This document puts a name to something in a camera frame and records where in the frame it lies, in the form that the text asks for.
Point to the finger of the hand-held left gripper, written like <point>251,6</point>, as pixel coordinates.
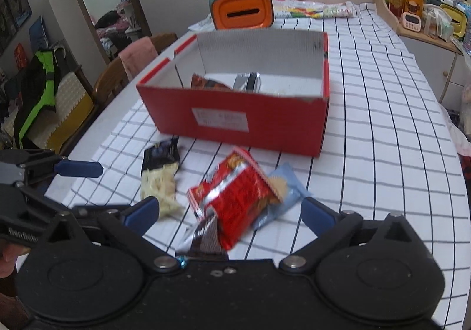
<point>81,168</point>
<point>88,210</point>

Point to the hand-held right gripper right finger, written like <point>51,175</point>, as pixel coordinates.
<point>316,214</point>

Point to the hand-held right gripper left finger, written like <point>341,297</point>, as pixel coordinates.
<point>141,213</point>

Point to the red printed snack bag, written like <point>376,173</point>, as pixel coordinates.
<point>235,197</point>

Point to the red cardboard box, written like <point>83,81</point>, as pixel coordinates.
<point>235,123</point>

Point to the red foil snack packet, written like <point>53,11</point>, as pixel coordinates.
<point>208,83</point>

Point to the silver foil snack packet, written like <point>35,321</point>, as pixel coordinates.
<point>247,82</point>

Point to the person's left hand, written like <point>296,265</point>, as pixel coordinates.
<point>11,260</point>

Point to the light blue snack packet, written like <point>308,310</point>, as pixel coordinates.
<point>290,193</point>

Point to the black and clear snack packet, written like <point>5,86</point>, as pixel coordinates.
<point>160,171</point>

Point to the yellow and white foam mat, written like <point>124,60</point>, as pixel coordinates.
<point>73,109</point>

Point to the small blue-green wrapped candy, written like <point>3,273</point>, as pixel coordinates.
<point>182,261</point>

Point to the dark brown snack packet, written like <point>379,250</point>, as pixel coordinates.
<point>204,238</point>

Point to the green and black vest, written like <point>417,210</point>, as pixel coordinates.
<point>44,94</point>

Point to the wooden chair with pink towel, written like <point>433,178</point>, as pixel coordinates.
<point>110,79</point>

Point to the pink towel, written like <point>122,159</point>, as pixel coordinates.
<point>138,57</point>

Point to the white crumpled cloth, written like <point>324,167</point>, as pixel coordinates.
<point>458,131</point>

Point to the white paper sheet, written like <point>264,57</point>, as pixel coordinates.
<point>200,25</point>

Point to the white cabinet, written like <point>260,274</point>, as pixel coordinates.
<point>430,64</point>

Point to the clear plastic bag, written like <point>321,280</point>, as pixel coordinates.
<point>466,98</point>

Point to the colourful printed cloth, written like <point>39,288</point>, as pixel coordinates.
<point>312,7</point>

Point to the white digital timer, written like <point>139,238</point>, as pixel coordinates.
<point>411,20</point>

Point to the orange tissue box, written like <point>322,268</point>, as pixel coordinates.
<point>241,11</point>

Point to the wooden desktop tray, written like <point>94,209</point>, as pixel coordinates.
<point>382,7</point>

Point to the clear plastic container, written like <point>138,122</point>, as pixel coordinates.
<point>436,22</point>

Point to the clear water bottle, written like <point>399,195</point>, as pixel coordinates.
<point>467,37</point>

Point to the orange thermos with brown lid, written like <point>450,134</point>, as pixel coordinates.
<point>414,0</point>

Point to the yellow tissue box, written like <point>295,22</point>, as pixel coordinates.
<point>456,20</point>

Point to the dark wall poster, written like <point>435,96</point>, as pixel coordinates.
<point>14,2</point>

